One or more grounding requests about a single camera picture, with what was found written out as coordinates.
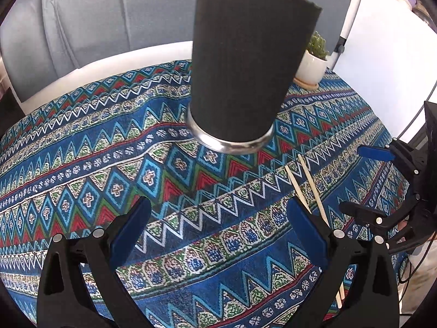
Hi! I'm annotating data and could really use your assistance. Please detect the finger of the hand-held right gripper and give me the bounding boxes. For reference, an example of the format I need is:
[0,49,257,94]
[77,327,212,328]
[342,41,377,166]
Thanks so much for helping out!
[339,195,422,253]
[358,138,426,178]

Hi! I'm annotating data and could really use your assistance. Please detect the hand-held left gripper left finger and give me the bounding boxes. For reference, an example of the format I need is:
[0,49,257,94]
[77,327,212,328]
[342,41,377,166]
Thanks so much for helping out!
[37,195,152,328]

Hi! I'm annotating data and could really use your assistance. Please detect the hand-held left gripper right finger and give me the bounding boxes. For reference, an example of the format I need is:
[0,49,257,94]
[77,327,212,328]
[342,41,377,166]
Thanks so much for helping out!
[287,196,400,328]

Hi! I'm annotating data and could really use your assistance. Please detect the wooden chopstick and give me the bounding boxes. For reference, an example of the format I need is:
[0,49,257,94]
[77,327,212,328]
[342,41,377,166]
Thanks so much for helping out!
[298,154,344,310]
[286,167,312,213]

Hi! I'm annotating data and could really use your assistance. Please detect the black ribbed cup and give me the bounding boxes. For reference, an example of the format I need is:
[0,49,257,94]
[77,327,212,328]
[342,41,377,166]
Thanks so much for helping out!
[186,0,322,154]

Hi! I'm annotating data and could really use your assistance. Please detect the blue patterned tablecloth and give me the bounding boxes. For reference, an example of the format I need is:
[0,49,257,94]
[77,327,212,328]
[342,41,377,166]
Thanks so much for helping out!
[0,60,410,328]

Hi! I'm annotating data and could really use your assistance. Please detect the white board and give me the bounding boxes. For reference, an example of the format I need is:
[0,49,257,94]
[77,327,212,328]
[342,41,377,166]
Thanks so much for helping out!
[329,0,437,137]

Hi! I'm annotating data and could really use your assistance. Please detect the wooden plant saucer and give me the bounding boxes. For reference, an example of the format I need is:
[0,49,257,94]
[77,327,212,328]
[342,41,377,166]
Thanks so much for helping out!
[293,77,320,90]

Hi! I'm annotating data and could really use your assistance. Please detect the potted cactus in white pot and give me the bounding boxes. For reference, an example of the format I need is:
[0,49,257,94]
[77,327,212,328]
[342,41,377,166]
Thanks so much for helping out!
[293,31,331,84]

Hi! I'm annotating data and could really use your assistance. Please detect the white pole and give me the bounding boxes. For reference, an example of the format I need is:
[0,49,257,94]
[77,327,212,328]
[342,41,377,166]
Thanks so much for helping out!
[336,0,367,53]

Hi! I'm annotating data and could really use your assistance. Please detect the grey fabric sofa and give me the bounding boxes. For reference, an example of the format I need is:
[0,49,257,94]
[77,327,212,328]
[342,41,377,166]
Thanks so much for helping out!
[0,0,362,103]

